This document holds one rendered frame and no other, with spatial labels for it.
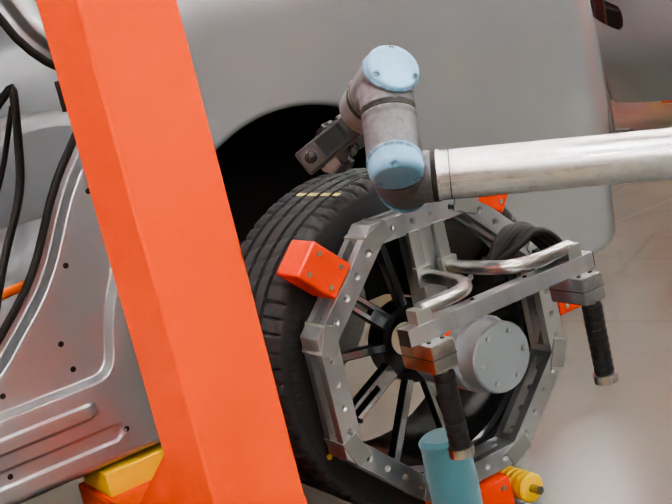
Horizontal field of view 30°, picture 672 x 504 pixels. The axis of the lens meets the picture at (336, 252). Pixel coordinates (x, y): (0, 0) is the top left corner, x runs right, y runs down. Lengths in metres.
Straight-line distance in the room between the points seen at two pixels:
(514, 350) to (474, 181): 0.32
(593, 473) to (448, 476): 1.60
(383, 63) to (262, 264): 0.48
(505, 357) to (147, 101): 0.77
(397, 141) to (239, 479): 0.59
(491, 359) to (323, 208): 0.41
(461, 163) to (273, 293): 0.41
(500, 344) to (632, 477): 1.56
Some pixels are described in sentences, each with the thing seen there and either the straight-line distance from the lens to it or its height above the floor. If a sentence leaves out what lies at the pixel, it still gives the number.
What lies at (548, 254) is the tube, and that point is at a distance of 2.21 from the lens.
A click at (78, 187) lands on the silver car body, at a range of 2.45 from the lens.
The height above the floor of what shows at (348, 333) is 0.77.
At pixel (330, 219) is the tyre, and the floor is 1.14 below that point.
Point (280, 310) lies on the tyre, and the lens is 2.21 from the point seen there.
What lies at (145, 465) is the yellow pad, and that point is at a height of 0.71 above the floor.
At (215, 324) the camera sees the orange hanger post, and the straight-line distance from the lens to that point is 1.97.
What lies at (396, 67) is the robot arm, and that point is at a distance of 2.04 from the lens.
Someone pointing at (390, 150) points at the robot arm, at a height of 1.27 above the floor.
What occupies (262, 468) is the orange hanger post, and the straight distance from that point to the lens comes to 2.06.
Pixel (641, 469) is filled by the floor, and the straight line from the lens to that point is 3.76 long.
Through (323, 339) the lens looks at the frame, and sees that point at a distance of 2.16.
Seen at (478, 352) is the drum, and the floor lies 0.88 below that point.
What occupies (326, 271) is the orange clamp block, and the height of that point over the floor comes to 1.07.
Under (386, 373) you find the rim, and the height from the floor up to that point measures 0.82.
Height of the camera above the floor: 1.55
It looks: 12 degrees down
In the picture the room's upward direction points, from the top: 14 degrees counter-clockwise
